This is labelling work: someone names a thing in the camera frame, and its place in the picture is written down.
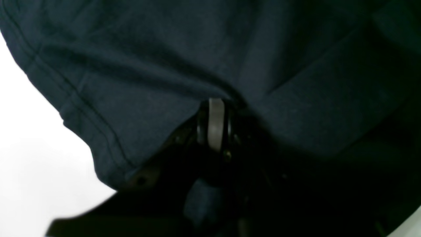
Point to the black T-shirt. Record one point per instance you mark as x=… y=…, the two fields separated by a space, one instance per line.
x=337 y=82

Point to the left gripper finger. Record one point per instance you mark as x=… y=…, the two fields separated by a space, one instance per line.
x=215 y=128

